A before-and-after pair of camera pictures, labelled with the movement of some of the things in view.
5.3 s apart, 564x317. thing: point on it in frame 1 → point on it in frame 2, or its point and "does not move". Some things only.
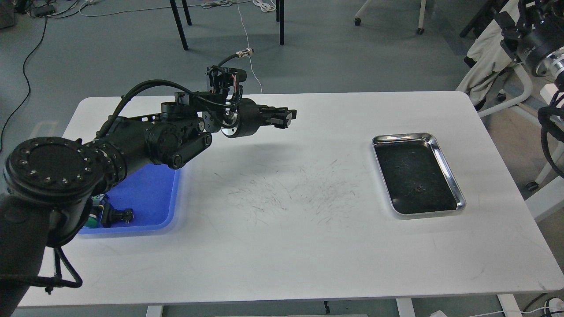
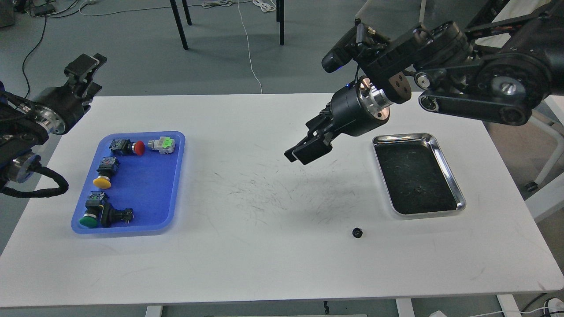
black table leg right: (280, 18) does not move
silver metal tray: (417, 179) does not move
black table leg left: (178, 22) does not move
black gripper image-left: (246, 119) → (61, 108)
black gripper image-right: (537, 39) → (355, 108)
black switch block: (111, 216) does not move
